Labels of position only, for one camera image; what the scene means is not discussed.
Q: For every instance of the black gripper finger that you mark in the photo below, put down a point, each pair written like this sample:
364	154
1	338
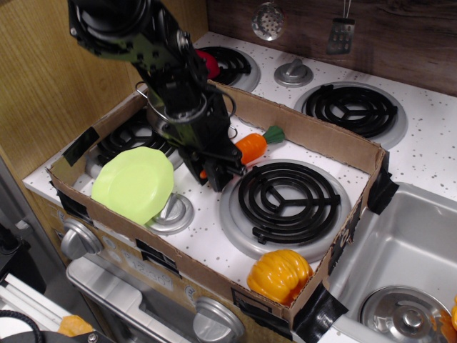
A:
219	172
193	163

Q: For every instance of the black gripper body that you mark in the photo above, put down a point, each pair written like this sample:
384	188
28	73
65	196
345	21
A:
203	129

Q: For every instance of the orange toy carrot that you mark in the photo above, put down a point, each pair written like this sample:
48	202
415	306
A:
255	145

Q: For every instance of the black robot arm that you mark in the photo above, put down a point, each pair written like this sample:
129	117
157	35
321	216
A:
184	108

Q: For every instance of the light green plastic plate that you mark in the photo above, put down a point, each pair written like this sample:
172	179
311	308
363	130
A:
136	184

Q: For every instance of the brown cardboard fence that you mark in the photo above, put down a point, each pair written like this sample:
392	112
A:
200	260

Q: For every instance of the small steel pot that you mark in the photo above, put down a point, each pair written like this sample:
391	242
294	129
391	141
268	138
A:
156	113

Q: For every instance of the front silver stove knob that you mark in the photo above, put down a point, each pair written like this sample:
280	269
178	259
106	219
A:
176	215

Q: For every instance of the silver stove knob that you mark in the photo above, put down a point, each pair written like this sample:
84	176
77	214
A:
176	215
294	74

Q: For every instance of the red plastic cup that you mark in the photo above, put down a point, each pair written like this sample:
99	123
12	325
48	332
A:
211	64

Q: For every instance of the front right black burner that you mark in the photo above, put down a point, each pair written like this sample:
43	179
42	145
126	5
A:
283	204

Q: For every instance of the back left black burner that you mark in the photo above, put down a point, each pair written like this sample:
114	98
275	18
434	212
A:
238	69

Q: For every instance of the back silver stove knob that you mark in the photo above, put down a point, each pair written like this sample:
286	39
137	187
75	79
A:
294	74

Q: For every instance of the yellow toy bell pepper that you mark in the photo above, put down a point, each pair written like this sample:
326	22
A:
280	276

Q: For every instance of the hanging perforated steel ladle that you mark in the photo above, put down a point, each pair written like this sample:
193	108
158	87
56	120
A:
268	21

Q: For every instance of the left oven dial knob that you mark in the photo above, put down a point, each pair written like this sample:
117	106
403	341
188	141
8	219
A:
79	240

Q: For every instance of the oven dial knob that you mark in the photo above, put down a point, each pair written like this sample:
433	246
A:
216	323
79	240

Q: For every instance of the right oven dial knob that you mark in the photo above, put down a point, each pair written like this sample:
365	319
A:
216	323

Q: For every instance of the back right black burner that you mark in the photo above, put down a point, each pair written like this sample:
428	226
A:
365	110

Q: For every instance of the silver oven door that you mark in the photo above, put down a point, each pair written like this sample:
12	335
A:
136	312

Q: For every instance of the hanging slotted steel spatula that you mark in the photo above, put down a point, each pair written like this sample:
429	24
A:
340	38

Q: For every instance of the silver toy sink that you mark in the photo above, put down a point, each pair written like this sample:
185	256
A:
411	243

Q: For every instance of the steel pot lid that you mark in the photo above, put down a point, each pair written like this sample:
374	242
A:
405	314

